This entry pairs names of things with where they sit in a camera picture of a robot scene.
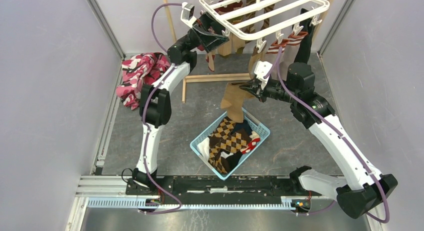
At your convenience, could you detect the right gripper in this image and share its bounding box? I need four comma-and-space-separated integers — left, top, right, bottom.
240, 76, 298, 104

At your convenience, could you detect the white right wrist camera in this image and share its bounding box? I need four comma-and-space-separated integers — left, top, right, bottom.
254, 60, 273, 90

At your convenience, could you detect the red santa sock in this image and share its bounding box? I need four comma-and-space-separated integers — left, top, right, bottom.
240, 131, 261, 154

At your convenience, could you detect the brown striped sock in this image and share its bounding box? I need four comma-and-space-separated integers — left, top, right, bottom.
244, 0, 275, 34

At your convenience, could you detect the red purple striped sock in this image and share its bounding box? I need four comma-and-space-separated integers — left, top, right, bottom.
205, 49, 216, 72

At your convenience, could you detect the navy blue sock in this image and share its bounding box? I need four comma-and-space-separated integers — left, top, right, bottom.
231, 119, 253, 136

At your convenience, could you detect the light blue laundry basket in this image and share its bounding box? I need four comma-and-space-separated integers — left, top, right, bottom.
190, 108, 271, 180

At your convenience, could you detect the beige pink sock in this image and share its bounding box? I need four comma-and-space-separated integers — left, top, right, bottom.
279, 31, 308, 81

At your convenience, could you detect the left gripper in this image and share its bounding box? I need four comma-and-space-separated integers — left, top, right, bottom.
178, 12, 236, 53

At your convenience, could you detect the white cloth in basket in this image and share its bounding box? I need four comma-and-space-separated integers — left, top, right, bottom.
197, 137, 210, 162

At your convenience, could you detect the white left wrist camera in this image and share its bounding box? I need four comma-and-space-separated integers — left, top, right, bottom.
180, 2, 197, 29

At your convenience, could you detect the brown yellow checked sock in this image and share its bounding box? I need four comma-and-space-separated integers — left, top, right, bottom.
208, 116, 251, 176

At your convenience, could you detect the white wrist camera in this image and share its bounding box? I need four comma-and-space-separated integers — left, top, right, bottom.
254, 60, 273, 90
180, 2, 197, 29

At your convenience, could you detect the black sock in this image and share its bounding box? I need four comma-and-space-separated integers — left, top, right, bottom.
294, 18, 315, 64

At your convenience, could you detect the light blue cable tray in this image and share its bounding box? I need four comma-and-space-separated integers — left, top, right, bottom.
87, 197, 296, 211

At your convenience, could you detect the tan ribbed sock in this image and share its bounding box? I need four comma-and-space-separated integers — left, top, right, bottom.
220, 82, 255, 123
248, 46, 266, 78

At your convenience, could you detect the pink camouflage cloth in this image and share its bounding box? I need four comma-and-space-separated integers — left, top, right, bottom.
115, 52, 171, 110

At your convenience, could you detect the wooden hanger stand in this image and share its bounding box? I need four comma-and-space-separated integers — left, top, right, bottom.
160, 0, 339, 105

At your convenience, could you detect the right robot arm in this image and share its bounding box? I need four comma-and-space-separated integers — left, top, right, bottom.
240, 62, 398, 223

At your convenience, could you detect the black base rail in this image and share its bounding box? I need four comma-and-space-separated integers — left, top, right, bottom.
124, 175, 320, 206

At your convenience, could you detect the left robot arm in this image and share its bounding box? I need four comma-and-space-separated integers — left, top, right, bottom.
131, 12, 229, 195

